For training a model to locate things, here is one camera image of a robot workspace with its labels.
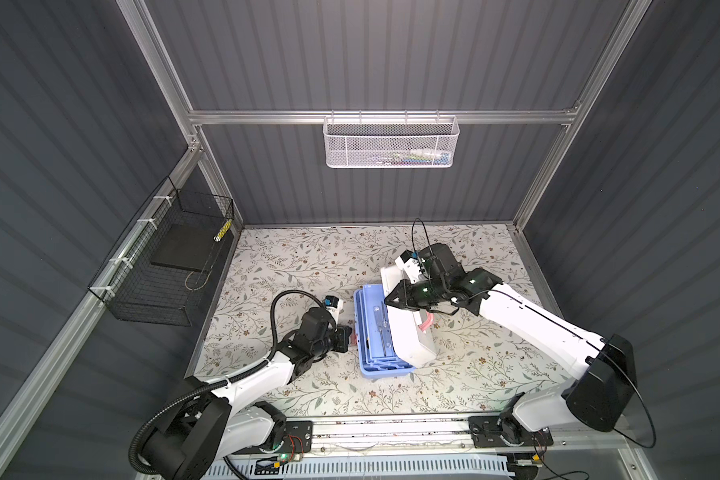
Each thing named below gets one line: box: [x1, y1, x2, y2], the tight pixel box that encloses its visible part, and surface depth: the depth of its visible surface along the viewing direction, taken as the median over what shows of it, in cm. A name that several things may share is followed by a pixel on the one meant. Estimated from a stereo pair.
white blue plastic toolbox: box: [354, 266, 437, 378], surface depth 78 cm
